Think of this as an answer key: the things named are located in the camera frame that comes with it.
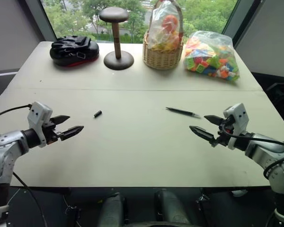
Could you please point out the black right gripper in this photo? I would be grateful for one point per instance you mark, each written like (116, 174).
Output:
(223, 137)

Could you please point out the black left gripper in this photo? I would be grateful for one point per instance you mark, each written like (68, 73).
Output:
(49, 133)

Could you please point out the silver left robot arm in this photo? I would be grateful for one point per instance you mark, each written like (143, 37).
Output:
(4, 146)

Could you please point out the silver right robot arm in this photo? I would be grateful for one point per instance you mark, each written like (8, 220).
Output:
(272, 151)

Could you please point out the black uncapped pen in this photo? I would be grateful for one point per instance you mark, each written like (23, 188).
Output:
(182, 111)

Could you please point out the black pen cap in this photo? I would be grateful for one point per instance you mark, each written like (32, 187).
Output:
(98, 113)

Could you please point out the clear bag of building blocks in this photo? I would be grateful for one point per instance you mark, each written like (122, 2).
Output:
(210, 59)

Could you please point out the black and red boxing pad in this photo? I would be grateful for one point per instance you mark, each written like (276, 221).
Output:
(73, 50)

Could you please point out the dark grey rounded shape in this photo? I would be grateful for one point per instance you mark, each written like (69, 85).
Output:
(112, 210)
(171, 208)

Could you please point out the brown wooden hat stand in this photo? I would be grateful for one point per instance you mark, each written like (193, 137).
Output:
(117, 35)

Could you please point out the clear bag of orange toys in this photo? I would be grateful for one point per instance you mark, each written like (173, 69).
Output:
(166, 26)

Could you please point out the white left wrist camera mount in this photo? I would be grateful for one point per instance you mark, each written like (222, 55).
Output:
(39, 113)

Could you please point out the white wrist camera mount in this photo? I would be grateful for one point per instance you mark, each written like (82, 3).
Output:
(39, 113)
(239, 116)

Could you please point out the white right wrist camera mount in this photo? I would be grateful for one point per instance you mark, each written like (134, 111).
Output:
(239, 116)

